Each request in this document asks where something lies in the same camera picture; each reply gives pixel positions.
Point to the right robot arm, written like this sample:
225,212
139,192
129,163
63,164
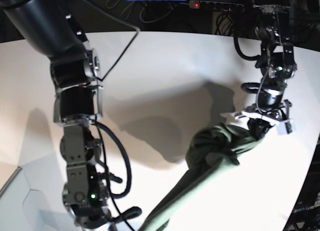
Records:
52,30

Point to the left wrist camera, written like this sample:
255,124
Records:
286,127

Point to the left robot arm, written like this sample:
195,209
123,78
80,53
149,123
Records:
274,27

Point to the green t-shirt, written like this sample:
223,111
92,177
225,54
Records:
210,149

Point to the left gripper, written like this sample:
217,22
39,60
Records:
272,117

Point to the black power strip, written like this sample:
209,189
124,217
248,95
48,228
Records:
216,6

